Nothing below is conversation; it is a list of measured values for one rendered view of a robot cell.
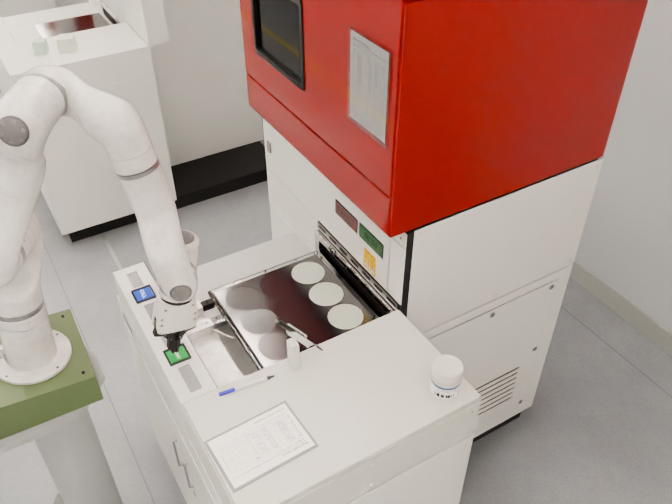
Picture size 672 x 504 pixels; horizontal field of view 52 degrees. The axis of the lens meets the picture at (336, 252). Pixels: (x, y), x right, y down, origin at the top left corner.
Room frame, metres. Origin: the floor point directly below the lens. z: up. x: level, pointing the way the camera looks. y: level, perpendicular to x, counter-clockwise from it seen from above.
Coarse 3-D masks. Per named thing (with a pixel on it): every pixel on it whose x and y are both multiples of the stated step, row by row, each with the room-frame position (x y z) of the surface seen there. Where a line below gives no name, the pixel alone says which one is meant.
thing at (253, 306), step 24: (240, 288) 1.48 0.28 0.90; (264, 288) 1.48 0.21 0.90; (288, 288) 1.48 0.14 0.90; (240, 312) 1.38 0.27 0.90; (264, 312) 1.38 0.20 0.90; (288, 312) 1.38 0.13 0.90; (312, 312) 1.38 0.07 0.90; (264, 336) 1.29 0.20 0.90; (288, 336) 1.29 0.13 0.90; (312, 336) 1.29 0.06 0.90; (264, 360) 1.20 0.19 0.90
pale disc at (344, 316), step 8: (344, 304) 1.41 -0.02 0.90; (328, 312) 1.38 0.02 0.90; (336, 312) 1.38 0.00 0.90; (344, 312) 1.38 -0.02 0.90; (352, 312) 1.38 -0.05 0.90; (360, 312) 1.38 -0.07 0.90; (328, 320) 1.35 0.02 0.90; (336, 320) 1.35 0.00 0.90; (344, 320) 1.35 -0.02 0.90; (352, 320) 1.35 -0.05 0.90; (360, 320) 1.35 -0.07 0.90; (344, 328) 1.32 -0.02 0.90
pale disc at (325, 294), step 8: (312, 288) 1.48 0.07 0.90; (320, 288) 1.48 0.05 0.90; (328, 288) 1.48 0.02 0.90; (336, 288) 1.48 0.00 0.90; (312, 296) 1.45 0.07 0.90; (320, 296) 1.45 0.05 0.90; (328, 296) 1.45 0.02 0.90; (336, 296) 1.45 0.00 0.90; (320, 304) 1.41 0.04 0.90; (328, 304) 1.41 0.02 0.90
